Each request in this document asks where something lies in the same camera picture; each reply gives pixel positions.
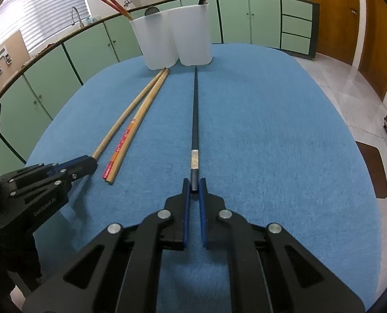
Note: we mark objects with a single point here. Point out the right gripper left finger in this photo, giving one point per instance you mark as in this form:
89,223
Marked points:
118,271

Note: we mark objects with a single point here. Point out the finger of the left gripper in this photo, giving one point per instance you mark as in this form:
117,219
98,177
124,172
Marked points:
75,169

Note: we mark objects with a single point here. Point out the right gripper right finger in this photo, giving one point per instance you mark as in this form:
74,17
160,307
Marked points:
269,270

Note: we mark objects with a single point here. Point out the plain tan wooden chopstick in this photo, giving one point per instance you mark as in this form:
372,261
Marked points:
138,127

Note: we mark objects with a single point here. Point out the black chopstick silver band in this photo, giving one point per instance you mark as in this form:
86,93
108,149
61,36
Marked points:
194,157

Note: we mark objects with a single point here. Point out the red patterned bamboo chopstick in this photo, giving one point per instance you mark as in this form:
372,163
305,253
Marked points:
116,6

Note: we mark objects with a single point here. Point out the green lower kitchen cabinets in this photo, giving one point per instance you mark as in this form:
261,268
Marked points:
37,92

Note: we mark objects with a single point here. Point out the cardboard board with devices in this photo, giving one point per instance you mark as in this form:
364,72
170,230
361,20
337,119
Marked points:
13,55

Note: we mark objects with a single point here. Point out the blue table mat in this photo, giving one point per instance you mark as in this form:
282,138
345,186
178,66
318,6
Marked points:
271,144

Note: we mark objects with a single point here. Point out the chrome sink faucet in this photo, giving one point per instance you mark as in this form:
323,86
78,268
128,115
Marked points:
77,16

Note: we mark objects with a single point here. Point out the white window blinds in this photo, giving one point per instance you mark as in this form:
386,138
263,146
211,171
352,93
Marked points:
38,20

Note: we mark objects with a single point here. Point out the red brown chopstick in holder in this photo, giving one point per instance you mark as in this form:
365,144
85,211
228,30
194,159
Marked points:
118,8

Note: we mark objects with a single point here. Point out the white twin utensil holder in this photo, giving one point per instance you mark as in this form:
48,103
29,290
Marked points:
175,35

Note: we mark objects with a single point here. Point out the dark spoon in holder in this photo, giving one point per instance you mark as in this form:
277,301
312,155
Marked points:
151,10

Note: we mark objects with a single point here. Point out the left wooden door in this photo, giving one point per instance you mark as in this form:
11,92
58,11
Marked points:
338,29

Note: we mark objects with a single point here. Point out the wooden door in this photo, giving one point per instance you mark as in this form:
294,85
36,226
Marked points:
373,64
338,29

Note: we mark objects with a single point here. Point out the right wooden door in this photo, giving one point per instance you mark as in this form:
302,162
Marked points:
373,64

